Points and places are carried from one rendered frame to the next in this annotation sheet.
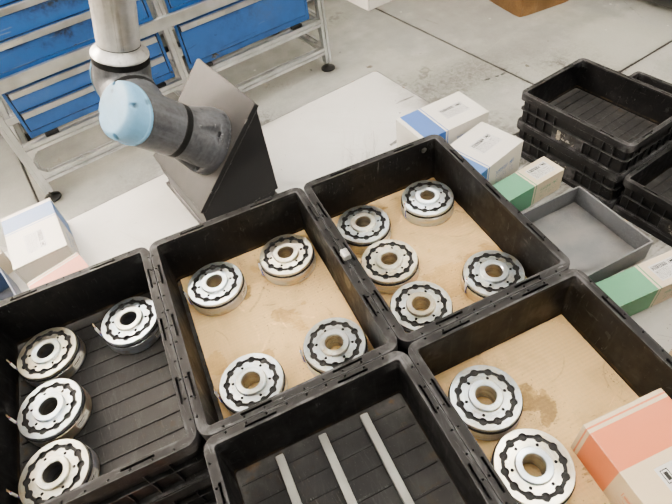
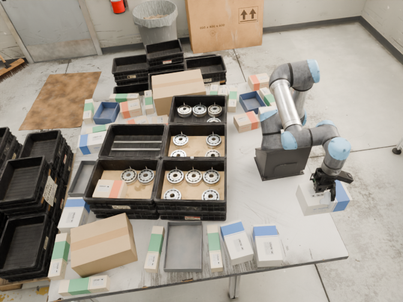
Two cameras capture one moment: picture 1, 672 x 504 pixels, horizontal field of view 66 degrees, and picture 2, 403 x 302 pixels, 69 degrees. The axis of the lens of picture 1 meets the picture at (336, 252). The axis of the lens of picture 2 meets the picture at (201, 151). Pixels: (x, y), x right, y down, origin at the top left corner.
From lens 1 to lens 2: 165 cm
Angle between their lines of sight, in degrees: 67
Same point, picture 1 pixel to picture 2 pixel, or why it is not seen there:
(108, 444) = (188, 118)
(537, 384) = (143, 190)
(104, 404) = (197, 118)
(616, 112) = not seen: outside the picture
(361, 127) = (296, 225)
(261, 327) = (197, 147)
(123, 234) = not seen: hidden behind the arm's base
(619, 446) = (117, 183)
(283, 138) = not seen: hidden behind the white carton
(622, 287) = (155, 242)
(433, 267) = (188, 189)
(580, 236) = (185, 259)
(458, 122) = (258, 244)
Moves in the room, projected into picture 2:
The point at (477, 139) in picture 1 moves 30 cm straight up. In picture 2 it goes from (242, 243) to (245, 216)
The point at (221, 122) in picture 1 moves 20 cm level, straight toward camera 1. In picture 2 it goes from (268, 145) to (235, 143)
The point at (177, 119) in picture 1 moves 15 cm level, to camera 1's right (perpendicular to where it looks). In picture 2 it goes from (265, 129) to (259, 147)
